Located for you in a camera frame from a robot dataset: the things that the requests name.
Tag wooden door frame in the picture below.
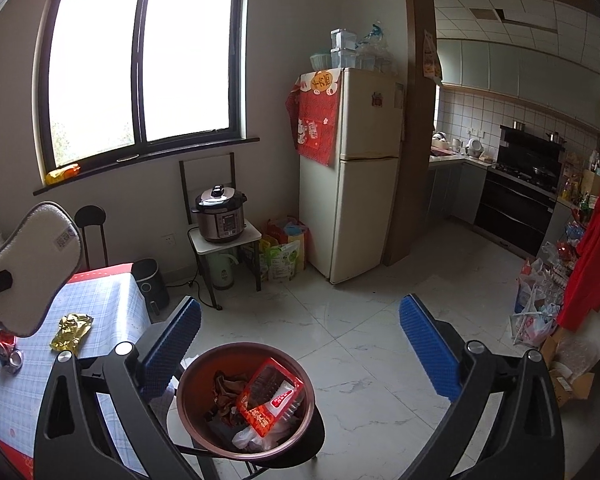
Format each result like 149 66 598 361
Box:
384 0 581 268

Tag red packaging box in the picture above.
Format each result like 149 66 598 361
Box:
236 357 306 438

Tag black built-in oven stove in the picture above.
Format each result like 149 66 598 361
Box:
474 161 561 259

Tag pile of plastic bags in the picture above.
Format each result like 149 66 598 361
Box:
512 257 566 348

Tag black air fryer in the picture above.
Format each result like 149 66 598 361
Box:
131 258 171 316

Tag dark framed window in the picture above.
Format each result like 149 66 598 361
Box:
32 0 261 197

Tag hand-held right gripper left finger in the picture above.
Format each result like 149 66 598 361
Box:
32 296 203 480

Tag cream refrigerator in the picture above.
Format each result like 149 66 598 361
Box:
298 67 406 286

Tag grey upper kitchen cabinets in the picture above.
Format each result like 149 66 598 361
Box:
436 37 600 134

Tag brown snack wrapper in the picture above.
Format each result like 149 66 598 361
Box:
212 370 253 417

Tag white plastic bag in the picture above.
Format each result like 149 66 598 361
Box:
231 417 301 453

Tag stacked clear plastic containers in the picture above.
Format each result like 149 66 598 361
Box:
330 28 357 69

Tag gold foil wrapper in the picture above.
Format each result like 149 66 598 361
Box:
50 312 94 353

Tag red shopping bag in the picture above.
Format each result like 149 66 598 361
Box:
266 216 311 271

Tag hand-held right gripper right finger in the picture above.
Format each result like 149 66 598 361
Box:
397 294 566 480

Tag cardboard box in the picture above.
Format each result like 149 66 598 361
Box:
540 330 596 409

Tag green printed bag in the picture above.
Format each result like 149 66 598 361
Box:
259 240 301 283

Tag clear plastic bags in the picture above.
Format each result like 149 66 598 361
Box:
355 22 399 74

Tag grey kitchen cabinets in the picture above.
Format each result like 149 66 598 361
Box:
436 37 600 134
426 152 491 224

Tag green and white kettle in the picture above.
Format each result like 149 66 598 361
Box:
202 252 241 291

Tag red printed cloth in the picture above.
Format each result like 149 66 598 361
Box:
286 71 342 166

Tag yellow snack packet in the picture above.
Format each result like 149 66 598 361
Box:
45 163 82 186

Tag grey lower kitchen cabinets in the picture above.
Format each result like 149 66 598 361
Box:
426 152 491 224

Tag red hanging garment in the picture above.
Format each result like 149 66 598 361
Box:
556 162 600 333

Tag black chair with white seat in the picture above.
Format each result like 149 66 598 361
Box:
179 152 264 309

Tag brown round bin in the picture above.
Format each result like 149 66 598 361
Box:
176 342 316 459

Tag steel electric pressure cooker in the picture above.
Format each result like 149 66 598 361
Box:
195 185 246 244

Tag bottles and jars on counter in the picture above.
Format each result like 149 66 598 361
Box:
560 147 600 212

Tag crushed red can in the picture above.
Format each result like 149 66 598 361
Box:
0 332 26 375

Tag black range hood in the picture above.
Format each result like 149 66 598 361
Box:
499 125 567 154

